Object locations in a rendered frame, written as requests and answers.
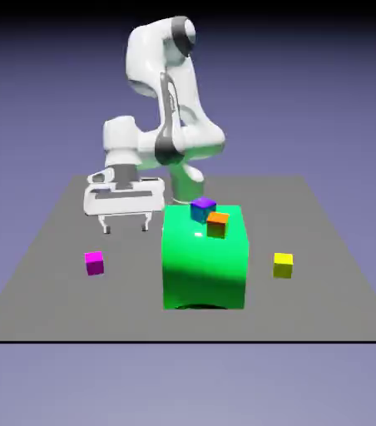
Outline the small yellow cube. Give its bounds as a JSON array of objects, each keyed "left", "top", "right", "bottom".
[{"left": 272, "top": 251, "right": 294, "bottom": 280}]

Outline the small purple cube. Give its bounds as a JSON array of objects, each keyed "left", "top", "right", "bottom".
[{"left": 190, "top": 196, "right": 217, "bottom": 225}]

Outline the large green box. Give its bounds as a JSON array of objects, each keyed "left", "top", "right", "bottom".
[{"left": 161, "top": 203, "right": 250, "bottom": 311}]

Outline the small orange cube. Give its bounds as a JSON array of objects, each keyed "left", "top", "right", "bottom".
[{"left": 205, "top": 211, "right": 230, "bottom": 240}]

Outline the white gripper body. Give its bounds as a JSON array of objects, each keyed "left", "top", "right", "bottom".
[{"left": 82, "top": 176, "right": 166, "bottom": 217}]

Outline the small magenta cube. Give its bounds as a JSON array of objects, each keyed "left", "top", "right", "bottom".
[{"left": 83, "top": 250, "right": 105, "bottom": 277}]

